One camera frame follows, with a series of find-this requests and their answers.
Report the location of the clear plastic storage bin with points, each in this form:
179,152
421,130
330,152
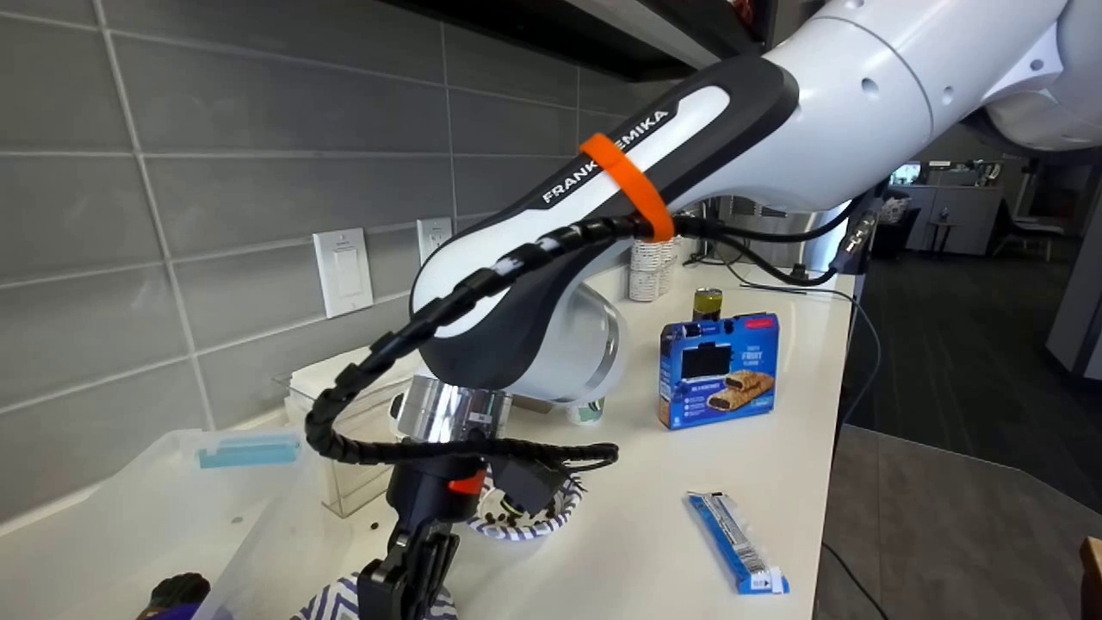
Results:
229,507

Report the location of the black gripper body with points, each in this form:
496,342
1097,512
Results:
431,500

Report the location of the blue white patterned bowl right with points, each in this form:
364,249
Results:
499,521

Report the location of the stack of paper cups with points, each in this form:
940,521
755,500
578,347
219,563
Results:
650,269

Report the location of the yellow tin can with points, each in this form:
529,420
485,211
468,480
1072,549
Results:
708,306

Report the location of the white wall outlet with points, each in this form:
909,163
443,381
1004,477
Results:
341,269

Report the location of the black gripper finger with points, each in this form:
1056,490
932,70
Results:
428,567
380,589

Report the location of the white light switch plate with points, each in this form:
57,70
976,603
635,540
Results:
431,237

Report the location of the blue snack box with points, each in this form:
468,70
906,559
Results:
717,371

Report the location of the blue white patterned bowl left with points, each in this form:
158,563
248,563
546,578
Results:
338,601

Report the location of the patterned paper cup far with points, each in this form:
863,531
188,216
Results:
590,412

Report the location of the blue white patterned bowl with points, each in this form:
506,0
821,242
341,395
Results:
338,601
499,521

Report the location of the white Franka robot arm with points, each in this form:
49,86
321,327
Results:
803,125

